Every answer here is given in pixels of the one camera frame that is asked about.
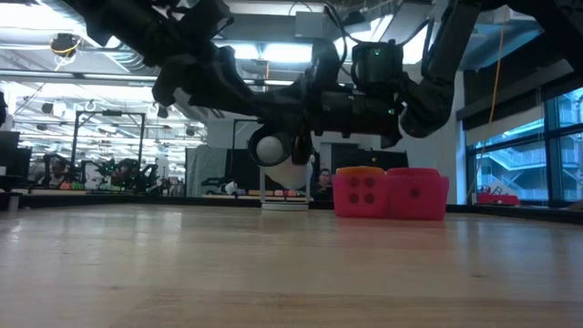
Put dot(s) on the person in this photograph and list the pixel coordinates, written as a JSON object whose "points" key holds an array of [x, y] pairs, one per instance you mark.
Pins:
{"points": [[324, 184]]}

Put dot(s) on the window with black frame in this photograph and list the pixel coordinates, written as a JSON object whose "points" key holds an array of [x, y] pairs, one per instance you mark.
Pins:
{"points": [[514, 168]]}

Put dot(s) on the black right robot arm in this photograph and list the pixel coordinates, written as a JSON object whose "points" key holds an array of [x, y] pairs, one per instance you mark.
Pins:
{"points": [[446, 68]]}

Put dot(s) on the pink translucent plastic bin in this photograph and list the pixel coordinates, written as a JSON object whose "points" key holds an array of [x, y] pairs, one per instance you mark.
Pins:
{"points": [[446, 196]]}

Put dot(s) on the large red plush die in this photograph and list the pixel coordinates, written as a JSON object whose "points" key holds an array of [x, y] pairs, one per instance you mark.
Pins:
{"points": [[414, 193]]}

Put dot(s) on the grey partition panel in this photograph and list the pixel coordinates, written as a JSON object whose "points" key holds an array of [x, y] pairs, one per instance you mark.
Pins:
{"points": [[205, 171]]}

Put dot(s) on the black background robot arm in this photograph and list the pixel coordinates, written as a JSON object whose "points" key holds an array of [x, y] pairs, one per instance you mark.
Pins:
{"points": [[132, 171]]}

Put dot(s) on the red flat box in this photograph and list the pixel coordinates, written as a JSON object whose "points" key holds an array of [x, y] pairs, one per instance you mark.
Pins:
{"points": [[496, 199]]}

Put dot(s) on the white ball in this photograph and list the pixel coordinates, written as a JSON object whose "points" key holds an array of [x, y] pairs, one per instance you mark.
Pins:
{"points": [[270, 149]]}

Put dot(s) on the white cylinder cup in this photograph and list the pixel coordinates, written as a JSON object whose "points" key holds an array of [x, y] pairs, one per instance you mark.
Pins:
{"points": [[291, 177]]}

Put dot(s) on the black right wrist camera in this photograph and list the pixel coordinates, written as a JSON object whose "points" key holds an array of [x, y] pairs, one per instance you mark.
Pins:
{"points": [[377, 64]]}

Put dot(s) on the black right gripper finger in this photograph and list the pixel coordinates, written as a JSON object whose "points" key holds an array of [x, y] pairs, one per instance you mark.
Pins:
{"points": [[309, 107], [300, 86]]}

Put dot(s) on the long ceiling light bar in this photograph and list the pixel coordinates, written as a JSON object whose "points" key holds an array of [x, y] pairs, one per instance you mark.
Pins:
{"points": [[91, 76]]}

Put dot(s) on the large orange plush die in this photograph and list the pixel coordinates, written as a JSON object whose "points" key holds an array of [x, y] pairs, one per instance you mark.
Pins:
{"points": [[360, 193]]}

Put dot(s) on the black aluminium table frame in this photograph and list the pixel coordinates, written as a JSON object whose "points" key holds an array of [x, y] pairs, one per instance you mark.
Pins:
{"points": [[114, 200]]}

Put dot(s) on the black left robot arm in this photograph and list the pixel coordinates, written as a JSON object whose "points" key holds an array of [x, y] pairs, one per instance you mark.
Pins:
{"points": [[132, 23]]}

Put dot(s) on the black workstation frame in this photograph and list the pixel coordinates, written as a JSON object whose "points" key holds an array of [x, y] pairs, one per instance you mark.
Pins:
{"points": [[109, 112], [233, 136]]}

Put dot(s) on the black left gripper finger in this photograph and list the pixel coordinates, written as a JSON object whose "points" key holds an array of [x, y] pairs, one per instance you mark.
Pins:
{"points": [[278, 113], [268, 99]]}

